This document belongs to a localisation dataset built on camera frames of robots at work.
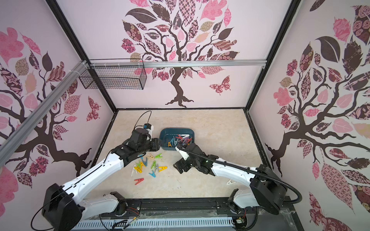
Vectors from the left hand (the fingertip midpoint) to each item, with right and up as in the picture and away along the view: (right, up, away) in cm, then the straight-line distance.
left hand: (159, 144), depth 81 cm
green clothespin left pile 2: (-5, -14, +8) cm, 17 cm away
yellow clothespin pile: (+1, -16, +6) cm, 17 cm away
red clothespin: (-12, -22, +2) cm, 25 cm away
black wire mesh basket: (-33, +46, +13) cm, 58 cm away
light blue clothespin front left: (-5, -19, +5) cm, 21 cm away
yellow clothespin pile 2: (-14, -16, +5) cm, 22 cm away
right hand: (+11, -9, 0) cm, 14 cm away
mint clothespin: (+8, -1, +17) cm, 18 cm away
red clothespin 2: (+10, +2, +20) cm, 22 cm away
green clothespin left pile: (-2, -10, +11) cm, 15 cm away
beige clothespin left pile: (-8, -10, +11) cm, 16 cm away
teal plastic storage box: (+1, +4, +20) cm, 20 cm away
